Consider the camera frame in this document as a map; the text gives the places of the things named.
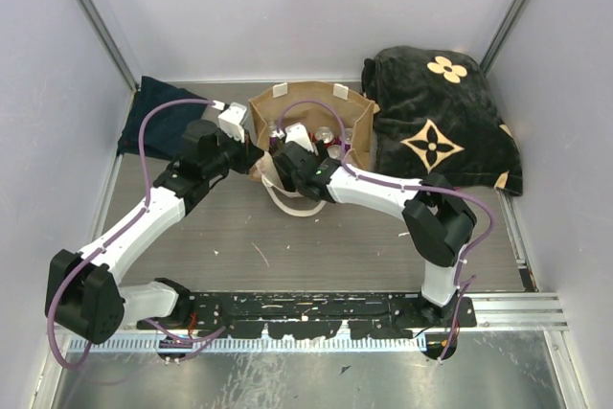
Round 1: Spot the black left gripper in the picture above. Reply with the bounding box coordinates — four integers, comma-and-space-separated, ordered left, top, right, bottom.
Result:
205, 127, 262, 180

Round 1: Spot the tan burlap canvas bag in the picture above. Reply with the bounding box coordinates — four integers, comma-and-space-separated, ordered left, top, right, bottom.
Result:
249, 81, 379, 217

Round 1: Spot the purple Fanta can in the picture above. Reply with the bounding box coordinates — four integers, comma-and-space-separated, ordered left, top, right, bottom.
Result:
327, 144, 348, 161
339, 128, 353, 150

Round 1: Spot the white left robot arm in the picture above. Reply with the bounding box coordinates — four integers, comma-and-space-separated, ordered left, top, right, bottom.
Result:
45, 120, 261, 345

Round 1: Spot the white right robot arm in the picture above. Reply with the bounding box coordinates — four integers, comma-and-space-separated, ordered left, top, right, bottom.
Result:
272, 142, 477, 327

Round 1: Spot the dark navy folded cloth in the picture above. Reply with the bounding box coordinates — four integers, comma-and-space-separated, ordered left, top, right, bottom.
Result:
117, 76, 205, 160

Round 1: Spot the red Coke can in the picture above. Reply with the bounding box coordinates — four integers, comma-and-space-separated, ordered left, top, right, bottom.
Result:
313, 126, 337, 148

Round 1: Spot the green cap glass bottle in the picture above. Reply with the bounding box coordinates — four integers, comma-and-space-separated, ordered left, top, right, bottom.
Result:
267, 121, 280, 145

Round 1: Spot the black floral plush blanket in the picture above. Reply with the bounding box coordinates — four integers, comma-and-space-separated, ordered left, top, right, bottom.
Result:
361, 46, 524, 196

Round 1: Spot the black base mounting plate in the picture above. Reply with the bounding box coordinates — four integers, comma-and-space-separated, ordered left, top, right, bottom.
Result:
156, 291, 477, 340

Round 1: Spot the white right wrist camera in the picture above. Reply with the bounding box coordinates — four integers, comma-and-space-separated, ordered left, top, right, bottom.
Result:
285, 123, 313, 151

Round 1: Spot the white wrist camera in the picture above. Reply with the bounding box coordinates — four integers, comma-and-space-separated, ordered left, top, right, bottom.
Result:
285, 123, 313, 151
212, 100, 248, 143

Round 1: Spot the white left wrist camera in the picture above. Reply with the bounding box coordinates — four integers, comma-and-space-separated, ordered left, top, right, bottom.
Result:
212, 100, 248, 143

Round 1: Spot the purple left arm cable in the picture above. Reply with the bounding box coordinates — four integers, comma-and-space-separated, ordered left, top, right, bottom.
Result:
47, 98, 226, 372

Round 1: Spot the aluminium frame rail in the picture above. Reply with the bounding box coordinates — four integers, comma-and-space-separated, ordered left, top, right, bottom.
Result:
77, 0, 142, 89

